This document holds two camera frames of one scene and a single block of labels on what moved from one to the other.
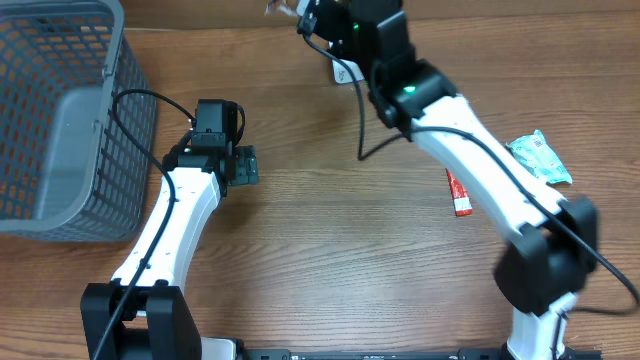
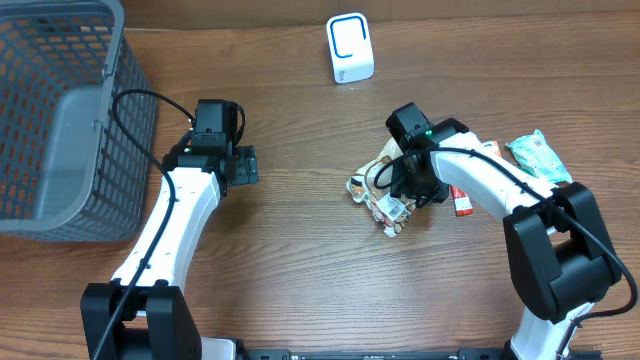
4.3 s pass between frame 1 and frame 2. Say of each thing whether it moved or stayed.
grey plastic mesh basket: stayed
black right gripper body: moved
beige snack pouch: moved
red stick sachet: stayed
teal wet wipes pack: stayed
